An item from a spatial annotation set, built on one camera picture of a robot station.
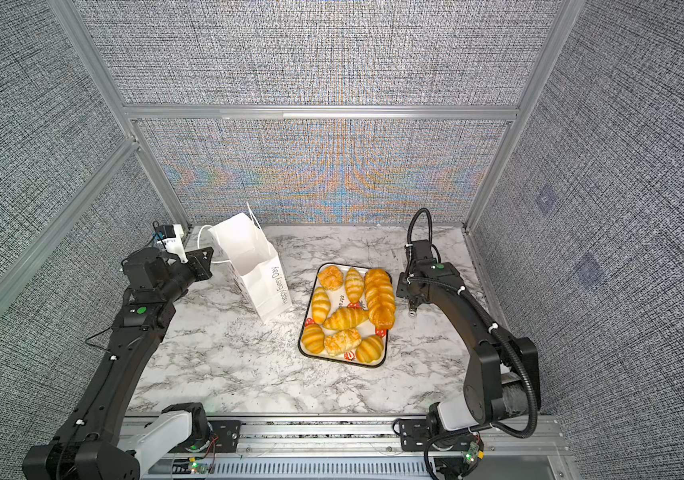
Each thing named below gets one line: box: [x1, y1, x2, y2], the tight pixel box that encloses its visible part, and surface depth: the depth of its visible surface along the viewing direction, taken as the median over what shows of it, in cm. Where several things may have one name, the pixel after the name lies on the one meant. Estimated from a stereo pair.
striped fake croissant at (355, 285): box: [346, 267, 365, 303], surface depth 99 cm
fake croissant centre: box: [323, 307, 369, 331], surface depth 92 cm
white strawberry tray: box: [298, 263, 392, 369], surface depth 93 cm
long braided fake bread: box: [364, 269, 396, 330], surface depth 96 cm
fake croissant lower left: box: [302, 323, 325, 354], surface depth 88 cm
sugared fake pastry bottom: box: [324, 328, 362, 357], surface depth 87 cm
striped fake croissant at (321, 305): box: [311, 286, 331, 325], surface depth 96 cm
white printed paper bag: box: [208, 213, 292, 323], surface depth 86 cm
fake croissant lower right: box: [356, 335, 384, 363], surface depth 86 cm
